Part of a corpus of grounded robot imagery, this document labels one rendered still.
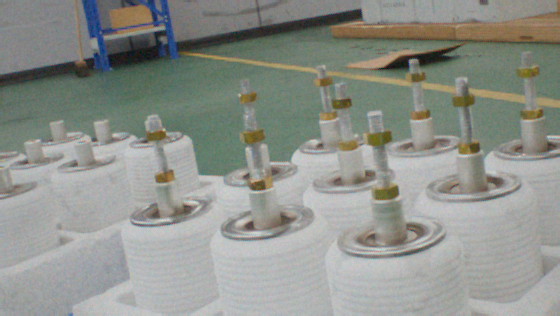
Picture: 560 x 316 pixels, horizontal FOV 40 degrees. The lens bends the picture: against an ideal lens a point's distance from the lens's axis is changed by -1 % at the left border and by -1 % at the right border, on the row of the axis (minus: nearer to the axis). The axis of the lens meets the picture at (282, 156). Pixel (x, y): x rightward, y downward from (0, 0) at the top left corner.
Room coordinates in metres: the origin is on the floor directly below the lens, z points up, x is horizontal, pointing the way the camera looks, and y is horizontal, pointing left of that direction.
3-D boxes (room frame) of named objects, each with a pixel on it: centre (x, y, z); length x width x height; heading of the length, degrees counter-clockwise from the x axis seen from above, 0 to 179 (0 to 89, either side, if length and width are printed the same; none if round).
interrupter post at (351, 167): (0.68, -0.06, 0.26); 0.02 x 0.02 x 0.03
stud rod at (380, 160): (0.51, -0.07, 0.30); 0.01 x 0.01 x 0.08; 7
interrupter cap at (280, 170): (0.76, 0.02, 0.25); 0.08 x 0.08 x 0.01
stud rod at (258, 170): (0.60, 0.02, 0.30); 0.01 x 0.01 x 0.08; 51
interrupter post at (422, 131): (0.77, -0.14, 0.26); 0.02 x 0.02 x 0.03
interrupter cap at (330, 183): (0.68, -0.06, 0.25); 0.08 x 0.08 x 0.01
